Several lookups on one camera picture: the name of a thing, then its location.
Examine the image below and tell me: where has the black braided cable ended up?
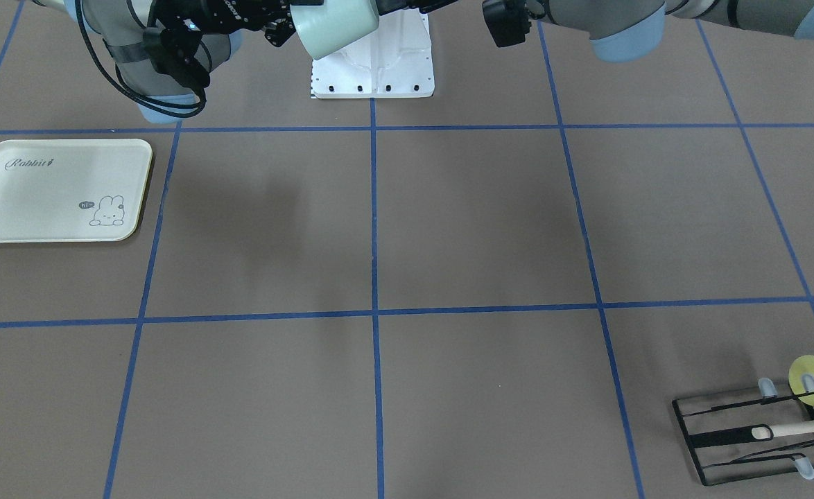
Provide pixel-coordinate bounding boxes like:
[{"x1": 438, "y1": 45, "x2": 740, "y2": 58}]
[{"x1": 74, "y1": 0, "x2": 208, "y2": 117}]

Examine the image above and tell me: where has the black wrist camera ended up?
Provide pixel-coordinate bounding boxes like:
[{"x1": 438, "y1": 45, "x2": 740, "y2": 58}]
[
  {"x1": 482, "y1": 1, "x2": 530, "y2": 48},
  {"x1": 143, "y1": 28, "x2": 210, "y2": 92}
]

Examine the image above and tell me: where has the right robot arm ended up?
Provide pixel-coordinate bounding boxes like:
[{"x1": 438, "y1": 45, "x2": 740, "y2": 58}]
[{"x1": 40, "y1": 1, "x2": 295, "y2": 124}]

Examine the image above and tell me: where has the white metal base plate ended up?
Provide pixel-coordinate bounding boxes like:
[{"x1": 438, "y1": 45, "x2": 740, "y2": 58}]
[{"x1": 310, "y1": 10, "x2": 435, "y2": 99}]

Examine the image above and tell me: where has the green plastic cup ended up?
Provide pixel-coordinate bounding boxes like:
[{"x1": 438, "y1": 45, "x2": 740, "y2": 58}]
[{"x1": 290, "y1": 1, "x2": 381, "y2": 60}]

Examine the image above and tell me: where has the black wire cup rack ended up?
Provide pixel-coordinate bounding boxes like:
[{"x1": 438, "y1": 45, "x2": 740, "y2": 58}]
[{"x1": 671, "y1": 377, "x2": 814, "y2": 487}]

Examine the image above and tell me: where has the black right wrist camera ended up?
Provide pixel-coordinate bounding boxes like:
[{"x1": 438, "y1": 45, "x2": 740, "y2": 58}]
[{"x1": 143, "y1": 28, "x2": 210, "y2": 92}]

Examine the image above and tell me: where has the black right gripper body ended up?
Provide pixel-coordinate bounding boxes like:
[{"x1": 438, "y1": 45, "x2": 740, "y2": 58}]
[{"x1": 147, "y1": 1, "x2": 296, "y2": 46}]

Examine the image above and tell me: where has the cream rabbit print tray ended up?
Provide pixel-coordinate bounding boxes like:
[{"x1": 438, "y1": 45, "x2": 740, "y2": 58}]
[{"x1": 0, "y1": 139, "x2": 154, "y2": 243}]

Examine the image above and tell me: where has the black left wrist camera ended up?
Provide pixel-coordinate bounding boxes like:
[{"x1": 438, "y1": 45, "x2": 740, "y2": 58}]
[{"x1": 482, "y1": 1, "x2": 530, "y2": 48}]

